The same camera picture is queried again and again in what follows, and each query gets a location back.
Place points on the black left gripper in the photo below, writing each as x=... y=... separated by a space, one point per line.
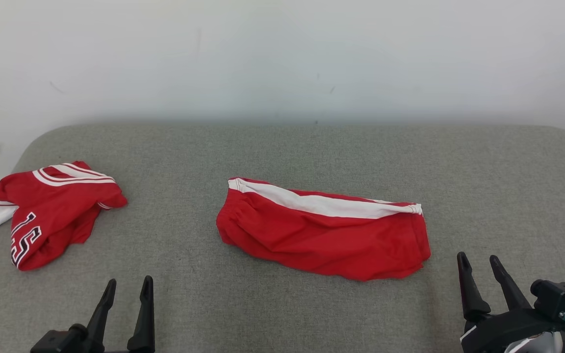
x=108 y=350

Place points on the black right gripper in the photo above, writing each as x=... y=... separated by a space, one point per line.
x=488 y=338

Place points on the red Bulls basketball jersey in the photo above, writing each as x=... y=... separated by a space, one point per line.
x=57 y=211

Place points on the red shorts with white stripe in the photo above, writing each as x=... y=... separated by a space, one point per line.
x=321 y=240

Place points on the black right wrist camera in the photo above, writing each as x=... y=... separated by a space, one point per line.
x=559 y=296

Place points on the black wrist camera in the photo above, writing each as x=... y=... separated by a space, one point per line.
x=57 y=343
x=559 y=296

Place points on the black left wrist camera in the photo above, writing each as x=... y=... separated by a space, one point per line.
x=57 y=343

